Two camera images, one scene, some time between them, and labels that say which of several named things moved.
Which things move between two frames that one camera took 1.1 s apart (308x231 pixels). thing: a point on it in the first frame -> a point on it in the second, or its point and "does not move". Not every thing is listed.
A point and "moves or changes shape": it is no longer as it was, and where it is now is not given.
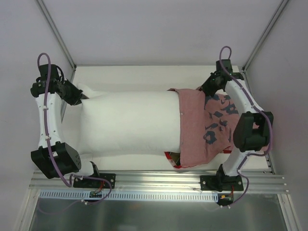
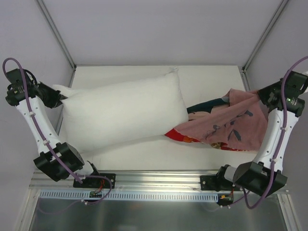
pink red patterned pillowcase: (207, 126) moves or changes shape
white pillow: (117, 123) moves or changes shape
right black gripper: (208, 87) -> (262, 94)
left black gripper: (72, 95) -> (56, 96)
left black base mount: (96, 184) does not move
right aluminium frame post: (282, 6) does not move
